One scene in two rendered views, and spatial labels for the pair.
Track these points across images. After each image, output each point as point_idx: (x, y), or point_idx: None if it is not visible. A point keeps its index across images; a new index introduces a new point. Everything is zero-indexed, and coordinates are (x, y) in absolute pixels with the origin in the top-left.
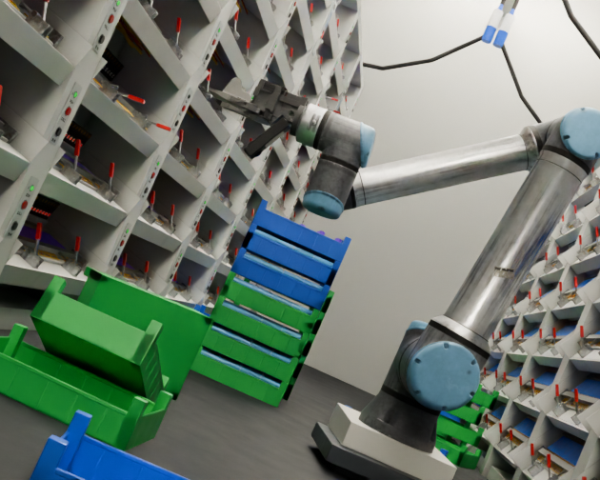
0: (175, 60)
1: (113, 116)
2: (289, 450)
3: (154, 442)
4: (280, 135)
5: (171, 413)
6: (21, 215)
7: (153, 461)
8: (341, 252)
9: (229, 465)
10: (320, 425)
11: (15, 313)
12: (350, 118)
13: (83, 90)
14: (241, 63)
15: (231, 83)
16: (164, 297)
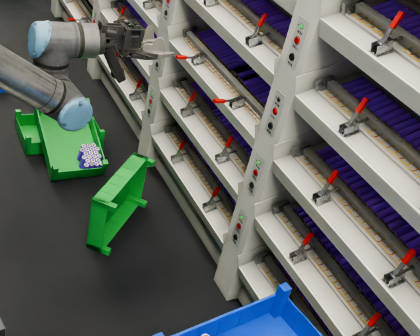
0: (243, 47)
1: (196, 77)
2: None
3: (21, 151)
4: (106, 57)
5: (59, 209)
6: (151, 108)
7: (5, 131)
8: None
9: None
10: None
11: (185, 203)
12: (59, 21)
13: (166, 45)
14: None
15: (151, 30)
16: (122, 185)
